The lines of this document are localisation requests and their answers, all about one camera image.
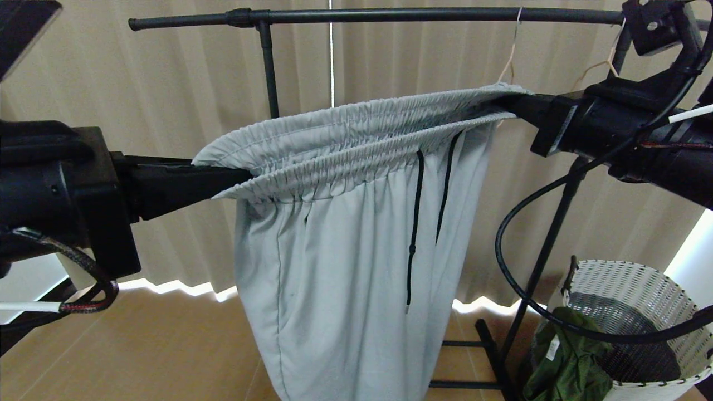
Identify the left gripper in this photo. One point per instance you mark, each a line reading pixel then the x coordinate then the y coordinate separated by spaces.
pixel 55 178

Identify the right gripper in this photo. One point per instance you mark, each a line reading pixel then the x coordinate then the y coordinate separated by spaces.
pixel 613 128

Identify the pink clothes hanger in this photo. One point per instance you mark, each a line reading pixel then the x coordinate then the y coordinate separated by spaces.
pixel 511 55
pixel 613 55

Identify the pale grey shorts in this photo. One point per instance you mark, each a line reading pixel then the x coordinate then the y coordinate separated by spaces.
pixel 334 267

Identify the white laundry basket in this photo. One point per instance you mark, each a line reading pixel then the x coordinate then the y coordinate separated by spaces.
pixel 629 289

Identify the black clothes rack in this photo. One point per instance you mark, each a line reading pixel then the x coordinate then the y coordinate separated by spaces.
pixel 390 15

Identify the beige curtain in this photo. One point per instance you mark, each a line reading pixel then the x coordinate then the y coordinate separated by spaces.
pixel 139 83

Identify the dark green garment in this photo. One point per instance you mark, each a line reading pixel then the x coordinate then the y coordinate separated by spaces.
pixel 568 362

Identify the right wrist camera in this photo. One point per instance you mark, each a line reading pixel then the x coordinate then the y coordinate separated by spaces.
pixel 657 25

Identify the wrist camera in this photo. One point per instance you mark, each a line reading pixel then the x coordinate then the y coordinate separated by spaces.
pixel 22 28
pixel 657 25

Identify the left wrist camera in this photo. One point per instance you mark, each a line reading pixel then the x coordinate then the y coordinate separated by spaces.
pixel 22 28

